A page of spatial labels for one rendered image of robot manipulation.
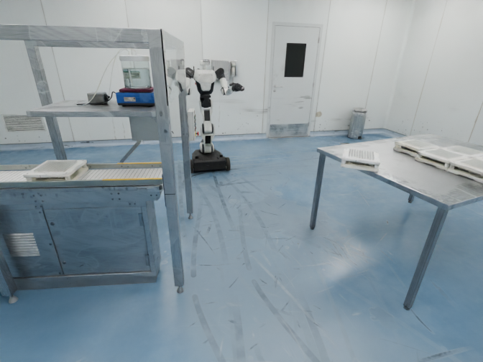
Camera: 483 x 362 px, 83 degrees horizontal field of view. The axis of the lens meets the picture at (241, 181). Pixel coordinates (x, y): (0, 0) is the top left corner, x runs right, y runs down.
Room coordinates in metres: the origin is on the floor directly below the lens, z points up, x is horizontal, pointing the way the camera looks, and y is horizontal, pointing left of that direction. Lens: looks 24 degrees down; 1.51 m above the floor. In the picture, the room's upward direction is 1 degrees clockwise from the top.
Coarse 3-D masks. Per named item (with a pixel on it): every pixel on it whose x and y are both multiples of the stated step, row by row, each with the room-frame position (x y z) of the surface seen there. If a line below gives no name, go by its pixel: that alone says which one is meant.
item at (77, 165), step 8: (48, 160) 1.64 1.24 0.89; (72, 160) 1.65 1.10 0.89; (80, 160) 1.66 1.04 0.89; (72, 168) 1.52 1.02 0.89; (24, 176) 1.41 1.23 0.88; (32, 176) 1.41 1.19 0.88; (40, 176) 1.42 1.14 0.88; (48, 176) 1.42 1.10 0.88; (56, 176) 1.42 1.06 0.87; (64, 176) 1.43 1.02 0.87
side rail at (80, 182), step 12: (48, 180) 1.41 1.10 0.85; (60, 180) 1.42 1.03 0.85; (72, 180) 1.42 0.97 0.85; (84, 180) 1.42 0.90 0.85; (96, 180) 1.43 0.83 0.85; (108, 180) 1.43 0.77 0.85; (120, 180) 1.44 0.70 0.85; (132, 180) 1.45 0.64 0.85; (144, 180) 1.46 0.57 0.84; (156, 180) 1.46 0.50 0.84
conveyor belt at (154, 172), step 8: (152, 168) 1.72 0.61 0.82; (160, 168) 1.73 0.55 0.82; (0, 176) 1.54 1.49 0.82; (8, 176) 1.54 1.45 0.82; (16, 176) 1.54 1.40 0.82; (88, 176) 1.57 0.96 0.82; (96, 176) 1.57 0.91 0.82; (104, 176) 1.57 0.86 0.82; (112, 176) 1.57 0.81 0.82; (120, 176) 1.58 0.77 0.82; (128, 176) 1.58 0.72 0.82; (136, 176) 1.58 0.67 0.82; (144, 176) 1.59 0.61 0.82; (152, 176) 1.59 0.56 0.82; (160, 176) 1.59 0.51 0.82; (160, 184) 1.48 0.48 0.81
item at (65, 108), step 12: (36, 108) 1.41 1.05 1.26; (48, 108) 1.42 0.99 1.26; (60, 108) 1.42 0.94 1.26; (72, 108) 1.43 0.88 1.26; (84, 108) 1.44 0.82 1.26; (96, 108) 1.44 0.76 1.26; (108, 108) 1.45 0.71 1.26; (120, 108) 1.46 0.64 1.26; (132, 108) 1.47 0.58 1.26; (144, 108) 1.47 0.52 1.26
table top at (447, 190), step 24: (360, 144) 2.40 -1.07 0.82; (384, 144) 2.42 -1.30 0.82; (456, 144) 2.47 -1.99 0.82; (384, 168) 1.81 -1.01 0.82; (408, 168) 1.82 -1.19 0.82; (432, 168) 1.83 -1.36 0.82; (408, 192) 1.48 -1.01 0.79; (432, 192) 1.43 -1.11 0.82; (456, 192) 1.43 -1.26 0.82; (480, 192) 1.44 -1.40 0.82
